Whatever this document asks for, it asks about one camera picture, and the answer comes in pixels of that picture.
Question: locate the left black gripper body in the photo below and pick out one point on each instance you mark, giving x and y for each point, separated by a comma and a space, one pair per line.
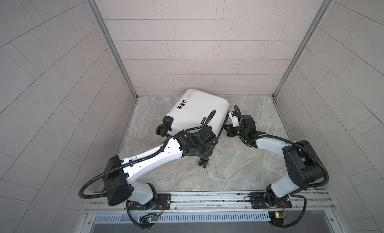
203, 152

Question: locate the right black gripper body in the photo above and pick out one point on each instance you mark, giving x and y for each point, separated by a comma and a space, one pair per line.
238, 131

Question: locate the black suitcase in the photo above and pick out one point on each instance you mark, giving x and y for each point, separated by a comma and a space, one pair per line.
192, 111

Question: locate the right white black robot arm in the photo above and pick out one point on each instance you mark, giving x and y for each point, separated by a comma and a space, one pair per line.
304, 168

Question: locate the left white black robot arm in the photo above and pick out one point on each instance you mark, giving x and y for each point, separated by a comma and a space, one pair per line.
118, 183

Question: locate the left small circuit board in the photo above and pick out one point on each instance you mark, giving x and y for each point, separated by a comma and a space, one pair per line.
149, 219

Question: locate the small circuit board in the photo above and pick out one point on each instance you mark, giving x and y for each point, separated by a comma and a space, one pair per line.
149, 219
277, 218

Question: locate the right small circuit board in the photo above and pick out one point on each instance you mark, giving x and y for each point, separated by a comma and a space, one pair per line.
277, 218

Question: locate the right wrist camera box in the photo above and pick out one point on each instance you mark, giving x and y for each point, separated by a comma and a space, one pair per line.
234, 118

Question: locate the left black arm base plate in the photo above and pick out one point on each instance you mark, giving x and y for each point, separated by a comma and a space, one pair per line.
162, 202

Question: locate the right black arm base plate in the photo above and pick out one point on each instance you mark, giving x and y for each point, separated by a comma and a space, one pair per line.
267, 200

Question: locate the aluminium mounting rail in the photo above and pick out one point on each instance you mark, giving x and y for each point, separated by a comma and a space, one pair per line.
215, 207

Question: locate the right aluminium corner post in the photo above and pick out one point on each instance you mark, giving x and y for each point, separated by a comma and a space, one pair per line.
323, 9

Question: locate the aluminium corner post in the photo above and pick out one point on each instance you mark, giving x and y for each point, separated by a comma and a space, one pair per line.
323, 9
110, 43

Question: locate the left aluminium corner post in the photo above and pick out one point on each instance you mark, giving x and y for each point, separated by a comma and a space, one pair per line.
110, 43

